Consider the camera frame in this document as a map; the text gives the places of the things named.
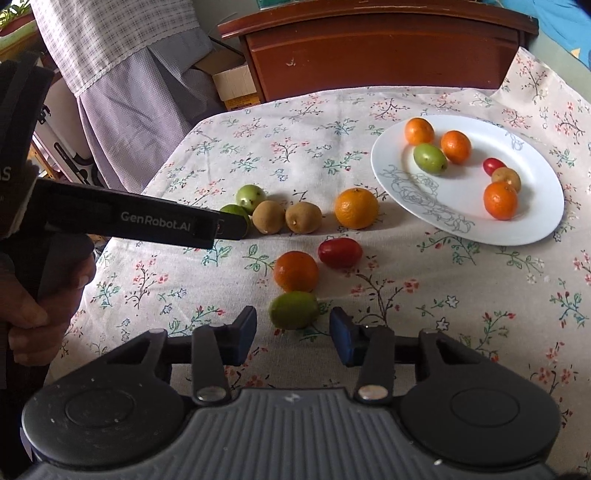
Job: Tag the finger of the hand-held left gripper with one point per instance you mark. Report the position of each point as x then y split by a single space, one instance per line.
233 227

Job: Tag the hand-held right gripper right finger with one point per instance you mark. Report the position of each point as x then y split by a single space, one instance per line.
342 337

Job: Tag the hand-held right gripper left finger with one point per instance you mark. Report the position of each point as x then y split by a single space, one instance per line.
244 337

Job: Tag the green jujube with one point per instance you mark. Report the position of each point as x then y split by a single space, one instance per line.
293 310
430 158
250 196
231 210

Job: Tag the brown kiwi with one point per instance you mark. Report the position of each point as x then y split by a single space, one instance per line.
268 217
303 218
507 180

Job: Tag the small orange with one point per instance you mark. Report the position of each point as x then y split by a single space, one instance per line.
500 200
419 130
455 146
296 271
356 208

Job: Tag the red cherry tomato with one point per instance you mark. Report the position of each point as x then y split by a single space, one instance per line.
492 165
340 252

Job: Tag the white plate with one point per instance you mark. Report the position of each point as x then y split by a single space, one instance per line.
533 217

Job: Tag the person's left hand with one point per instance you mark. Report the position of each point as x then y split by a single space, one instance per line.
32 344

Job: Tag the lavender waffle cloth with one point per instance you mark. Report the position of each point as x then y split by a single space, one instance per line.
134 115

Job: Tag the white folding table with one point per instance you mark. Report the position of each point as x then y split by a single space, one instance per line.
60 134

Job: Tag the floral tablecloth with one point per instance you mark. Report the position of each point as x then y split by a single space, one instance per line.
461 286

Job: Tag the cardboard box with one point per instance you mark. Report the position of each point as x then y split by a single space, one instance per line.
235 83

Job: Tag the checked cloth with lace edge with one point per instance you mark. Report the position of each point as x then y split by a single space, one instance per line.
101 37

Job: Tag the brown wooden nightstand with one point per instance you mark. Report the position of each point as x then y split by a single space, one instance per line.
369 55

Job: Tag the potted plant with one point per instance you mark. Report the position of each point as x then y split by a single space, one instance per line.
14 9

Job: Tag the pale green bed sheet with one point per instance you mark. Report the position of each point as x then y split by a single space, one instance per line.
554 62

